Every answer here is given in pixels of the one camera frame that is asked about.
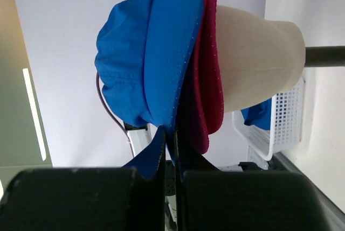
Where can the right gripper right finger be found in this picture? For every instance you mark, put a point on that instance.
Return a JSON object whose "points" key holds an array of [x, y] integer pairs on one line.
{"points": [[211, 199]]}

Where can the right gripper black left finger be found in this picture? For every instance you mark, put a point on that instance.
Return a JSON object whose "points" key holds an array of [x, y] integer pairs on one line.
{"points": [[121, 198]]}

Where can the blue baseball cap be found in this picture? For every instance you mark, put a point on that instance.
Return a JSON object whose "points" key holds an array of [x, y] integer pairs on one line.
{"points": [[258, 115], [144, 49]]}

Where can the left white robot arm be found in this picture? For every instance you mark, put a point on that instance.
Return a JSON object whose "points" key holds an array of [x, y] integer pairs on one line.
{"points": [[139, 137]]}

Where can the white plastic basket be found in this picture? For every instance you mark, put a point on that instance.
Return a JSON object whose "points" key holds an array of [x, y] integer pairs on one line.
{"points": [[285, 120]]}

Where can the cream mannequin head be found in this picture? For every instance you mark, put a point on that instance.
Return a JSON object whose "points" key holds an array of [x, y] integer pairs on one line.
{"points": [[257, 58]]}

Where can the dark round mannequin stand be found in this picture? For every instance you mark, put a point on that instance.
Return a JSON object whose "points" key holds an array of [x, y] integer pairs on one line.
{"points": [[325, 56]]}

